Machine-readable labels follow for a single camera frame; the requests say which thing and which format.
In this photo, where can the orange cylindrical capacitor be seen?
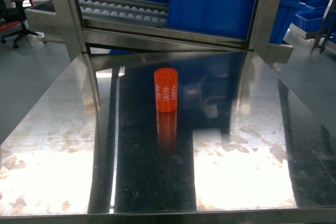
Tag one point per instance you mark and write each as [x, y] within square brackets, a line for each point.
[166, 89]

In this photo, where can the large blue plastic bin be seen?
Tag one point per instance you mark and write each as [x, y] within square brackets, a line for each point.
[228, 18]

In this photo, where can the stainless steel roller rack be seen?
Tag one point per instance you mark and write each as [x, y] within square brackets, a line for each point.
[139, 25]

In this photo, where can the blue bins right rack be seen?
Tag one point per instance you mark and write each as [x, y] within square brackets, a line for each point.
[305, 14]

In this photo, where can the black office chair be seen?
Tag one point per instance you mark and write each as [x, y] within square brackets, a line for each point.
[13, 16]

